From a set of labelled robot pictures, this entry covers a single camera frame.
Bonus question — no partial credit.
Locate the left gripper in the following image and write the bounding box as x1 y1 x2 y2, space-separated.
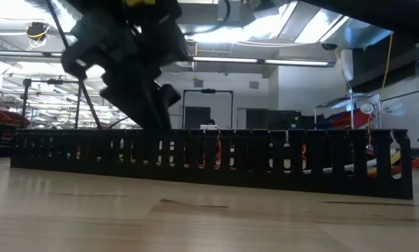
60 0 189 130

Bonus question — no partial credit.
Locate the black slotted cable duct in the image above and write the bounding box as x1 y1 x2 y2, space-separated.
10 128 413 200

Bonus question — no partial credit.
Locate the bundle of coloured cables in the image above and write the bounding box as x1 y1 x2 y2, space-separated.
301 148 402 175

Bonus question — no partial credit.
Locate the distant black robot station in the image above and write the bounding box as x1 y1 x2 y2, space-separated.
182 88 234 130

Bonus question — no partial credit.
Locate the long ceiling light bar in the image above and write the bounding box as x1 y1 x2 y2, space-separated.
0 50 336 68

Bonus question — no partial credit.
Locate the black cabinet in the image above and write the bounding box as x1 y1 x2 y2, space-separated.
266 109 315 130

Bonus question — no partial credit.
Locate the metal shelf with red bins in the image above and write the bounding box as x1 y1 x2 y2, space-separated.
313 91 388 130

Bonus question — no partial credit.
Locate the white fan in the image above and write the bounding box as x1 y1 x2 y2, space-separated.
358 93 405 118

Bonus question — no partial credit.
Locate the yellow hanging cord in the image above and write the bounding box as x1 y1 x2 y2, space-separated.
379 32 395 101
192 38 199 82

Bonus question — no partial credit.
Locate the distant black gantry frame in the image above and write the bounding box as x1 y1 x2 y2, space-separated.
21 77 84 130

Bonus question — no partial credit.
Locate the ceiling cord reel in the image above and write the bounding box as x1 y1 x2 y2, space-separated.
24 21 52 48

